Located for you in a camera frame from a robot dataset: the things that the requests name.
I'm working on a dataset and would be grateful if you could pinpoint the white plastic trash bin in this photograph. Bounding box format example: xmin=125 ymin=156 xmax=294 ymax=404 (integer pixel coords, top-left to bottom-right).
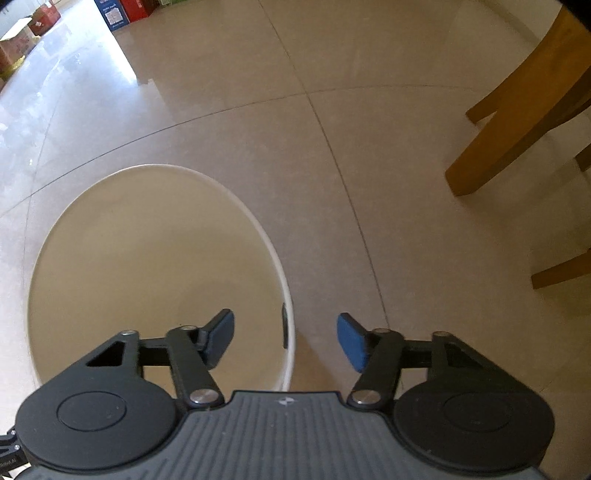
xmin=27 ymin=165 xmax=296 ymax=394

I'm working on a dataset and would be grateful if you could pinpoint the wooden chair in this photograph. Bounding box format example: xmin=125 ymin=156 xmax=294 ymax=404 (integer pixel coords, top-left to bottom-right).
xmin=445 ymin=1 xmax=590 ymax=290

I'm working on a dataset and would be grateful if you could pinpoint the red carton box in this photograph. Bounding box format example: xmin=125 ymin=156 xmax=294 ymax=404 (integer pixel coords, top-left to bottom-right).
xmin=120 ymin=0 xmax=160 ymax=23

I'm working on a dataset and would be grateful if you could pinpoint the blue carton box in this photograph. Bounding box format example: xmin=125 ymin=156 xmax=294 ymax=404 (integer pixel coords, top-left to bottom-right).
xmin=94 ymin=0 xmax=129 ymax=32

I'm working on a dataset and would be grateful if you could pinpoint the cardboard box with red print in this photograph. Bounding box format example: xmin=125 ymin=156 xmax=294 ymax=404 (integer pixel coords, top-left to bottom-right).
xmin=28 ymin=1 xmax=61 ymax=36

